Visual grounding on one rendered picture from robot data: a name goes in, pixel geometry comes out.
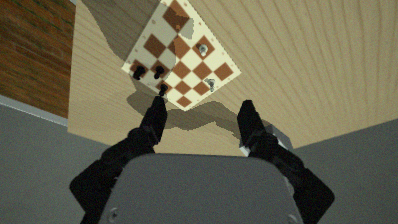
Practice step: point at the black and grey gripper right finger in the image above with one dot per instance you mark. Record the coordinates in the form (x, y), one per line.
(311, 195)

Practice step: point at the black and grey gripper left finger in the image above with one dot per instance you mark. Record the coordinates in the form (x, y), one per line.
(90, 187)

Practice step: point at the brown and cream chessboard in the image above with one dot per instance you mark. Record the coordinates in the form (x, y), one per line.
(171, 39)

